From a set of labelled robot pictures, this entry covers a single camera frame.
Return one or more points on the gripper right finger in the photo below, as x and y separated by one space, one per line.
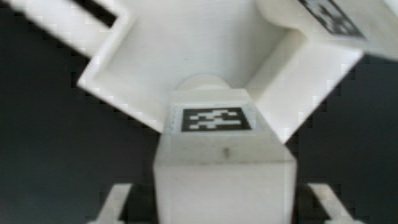
340 217

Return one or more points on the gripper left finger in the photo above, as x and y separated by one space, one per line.
111 211

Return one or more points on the long white chair leg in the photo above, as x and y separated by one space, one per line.
224 167

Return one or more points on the white chair seat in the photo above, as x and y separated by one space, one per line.
178 38

